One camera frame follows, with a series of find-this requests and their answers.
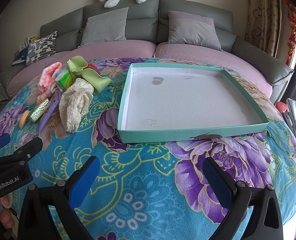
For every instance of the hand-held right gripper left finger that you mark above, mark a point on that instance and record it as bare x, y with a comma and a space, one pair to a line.
84, 182

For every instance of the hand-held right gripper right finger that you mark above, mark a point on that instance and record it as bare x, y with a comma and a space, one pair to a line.
218, 187

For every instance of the green yellow sponge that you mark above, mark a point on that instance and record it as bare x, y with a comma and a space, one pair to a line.
23, 118

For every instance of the purple cloth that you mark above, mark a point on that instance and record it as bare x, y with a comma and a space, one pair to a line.
48, 116

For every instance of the silver glitter roll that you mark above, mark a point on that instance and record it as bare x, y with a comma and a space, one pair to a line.
39, 110

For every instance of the cream lace cloth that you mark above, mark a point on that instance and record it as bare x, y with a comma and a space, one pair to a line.
73, 105

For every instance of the pink white fluffy cloth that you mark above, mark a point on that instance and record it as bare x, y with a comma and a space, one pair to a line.
46, 77

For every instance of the teal cardboard tray box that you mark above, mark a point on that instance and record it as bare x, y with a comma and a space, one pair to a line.
183, 100

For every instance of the light green cloth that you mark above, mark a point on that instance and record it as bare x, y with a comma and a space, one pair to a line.
93, 78

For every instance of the red soft item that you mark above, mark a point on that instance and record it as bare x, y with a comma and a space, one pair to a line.
93, 67

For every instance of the person's left hand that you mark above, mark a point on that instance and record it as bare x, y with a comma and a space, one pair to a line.
8, 217

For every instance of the floral teal blanket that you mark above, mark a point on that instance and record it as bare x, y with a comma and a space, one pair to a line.
138, 180

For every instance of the dark blue cushion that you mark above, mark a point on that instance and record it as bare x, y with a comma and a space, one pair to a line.
20, 57

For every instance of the black white patterned pillow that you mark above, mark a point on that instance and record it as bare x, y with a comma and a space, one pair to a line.
40, 47

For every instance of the red plastic object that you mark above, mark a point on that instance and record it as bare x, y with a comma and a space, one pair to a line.
281, 107

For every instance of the yellow small item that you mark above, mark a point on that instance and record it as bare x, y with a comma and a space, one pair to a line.
34, 39

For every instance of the pink sofa seat cover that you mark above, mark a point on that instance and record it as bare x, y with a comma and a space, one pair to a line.
113, 50

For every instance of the plain grey pillow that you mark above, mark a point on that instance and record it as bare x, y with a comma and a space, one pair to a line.
105, 27

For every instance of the grey pillow with pink band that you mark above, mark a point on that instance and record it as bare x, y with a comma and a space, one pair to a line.
193, 32

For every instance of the red hanging decoration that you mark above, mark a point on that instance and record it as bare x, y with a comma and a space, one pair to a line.
293, 30

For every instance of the beige patterned curtain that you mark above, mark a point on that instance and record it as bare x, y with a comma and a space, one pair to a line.
263, 17

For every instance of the grey sofa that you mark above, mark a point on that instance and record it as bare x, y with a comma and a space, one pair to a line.
143, 7

